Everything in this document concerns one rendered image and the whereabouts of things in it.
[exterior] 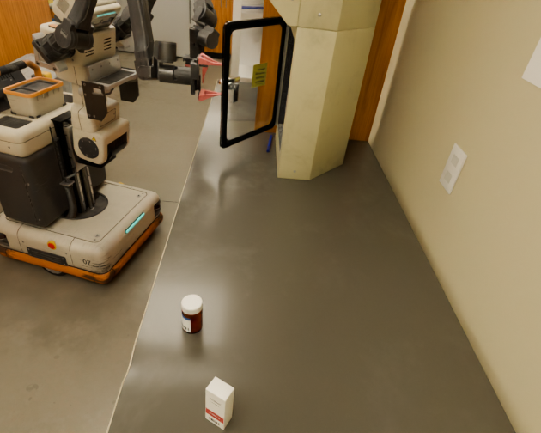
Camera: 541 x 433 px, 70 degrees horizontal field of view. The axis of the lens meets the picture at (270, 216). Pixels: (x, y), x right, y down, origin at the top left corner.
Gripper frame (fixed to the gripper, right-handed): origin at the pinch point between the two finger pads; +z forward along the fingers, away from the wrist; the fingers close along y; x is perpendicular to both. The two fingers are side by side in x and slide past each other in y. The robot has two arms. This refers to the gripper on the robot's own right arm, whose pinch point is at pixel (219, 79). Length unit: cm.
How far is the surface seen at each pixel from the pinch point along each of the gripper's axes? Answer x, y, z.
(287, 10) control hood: -17.6, 25.1, 18.7
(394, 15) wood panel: 20, 23, 59
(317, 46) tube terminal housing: -17.6, 17.2, 28.2
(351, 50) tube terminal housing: -11.1, 15.9, 39.4
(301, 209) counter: -35, -25, 29
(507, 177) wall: -63, 6, 65
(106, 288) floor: 13, -120, -58
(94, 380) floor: -39, -120, -46
